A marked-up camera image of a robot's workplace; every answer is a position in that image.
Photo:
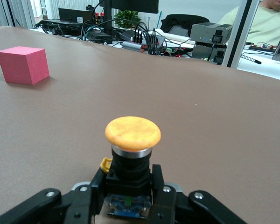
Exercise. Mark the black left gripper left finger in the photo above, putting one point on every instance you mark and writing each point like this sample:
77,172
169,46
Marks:
79,205

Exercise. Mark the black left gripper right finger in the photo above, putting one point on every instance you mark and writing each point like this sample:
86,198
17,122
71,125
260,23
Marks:
168,205

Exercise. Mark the orange push button switch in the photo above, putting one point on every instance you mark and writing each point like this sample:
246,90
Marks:
133,133

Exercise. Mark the brown table mat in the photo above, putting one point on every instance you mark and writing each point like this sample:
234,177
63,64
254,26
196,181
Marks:
177,105

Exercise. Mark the pink foam cube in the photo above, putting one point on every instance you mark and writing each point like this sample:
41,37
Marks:
21,65

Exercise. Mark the dark grey electronics box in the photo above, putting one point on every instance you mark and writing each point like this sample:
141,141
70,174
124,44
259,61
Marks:
203,52

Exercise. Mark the silver usb hub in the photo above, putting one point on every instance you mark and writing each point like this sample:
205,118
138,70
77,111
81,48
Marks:
130,46

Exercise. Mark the silver metal electronics box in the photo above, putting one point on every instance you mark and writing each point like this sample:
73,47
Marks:
207,32

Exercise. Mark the black power strip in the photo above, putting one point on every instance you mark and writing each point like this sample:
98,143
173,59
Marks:
58,24

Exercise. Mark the black jacket on chair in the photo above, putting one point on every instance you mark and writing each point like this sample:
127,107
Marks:
184,22

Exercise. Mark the small circuit board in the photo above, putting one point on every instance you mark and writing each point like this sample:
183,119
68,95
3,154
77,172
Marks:
262,46

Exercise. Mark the black flat device box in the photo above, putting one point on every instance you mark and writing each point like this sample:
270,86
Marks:
72,15

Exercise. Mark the green potted plant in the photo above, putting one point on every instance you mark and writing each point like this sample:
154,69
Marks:
127,18

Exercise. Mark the black computer monitor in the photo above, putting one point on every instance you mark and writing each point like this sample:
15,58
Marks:
135,5

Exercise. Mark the person in pale green shirt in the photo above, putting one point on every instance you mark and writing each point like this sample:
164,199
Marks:
268,23

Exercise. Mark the aluminium profile post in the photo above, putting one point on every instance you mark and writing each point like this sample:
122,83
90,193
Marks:
238,32

